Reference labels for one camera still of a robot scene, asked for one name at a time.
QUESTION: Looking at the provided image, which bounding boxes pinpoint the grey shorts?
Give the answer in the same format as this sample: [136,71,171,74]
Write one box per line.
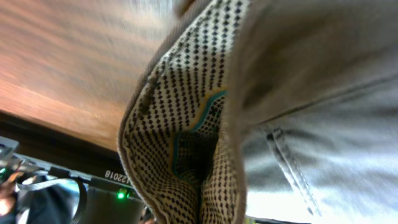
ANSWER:
[117,0,398,224]

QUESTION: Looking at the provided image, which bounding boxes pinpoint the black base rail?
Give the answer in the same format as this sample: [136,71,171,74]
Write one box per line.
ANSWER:
[1,137,152,224]

